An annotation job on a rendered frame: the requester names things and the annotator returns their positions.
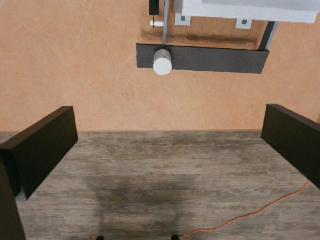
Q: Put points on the black thin rod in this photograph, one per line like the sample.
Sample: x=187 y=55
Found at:
x=153 y=8

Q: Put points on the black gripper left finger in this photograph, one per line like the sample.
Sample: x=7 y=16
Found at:
x=26 y=159

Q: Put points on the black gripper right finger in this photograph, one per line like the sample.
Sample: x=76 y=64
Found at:
x=296 y=138

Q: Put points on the grey cylinder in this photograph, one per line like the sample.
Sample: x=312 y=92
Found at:
x=162 y=62

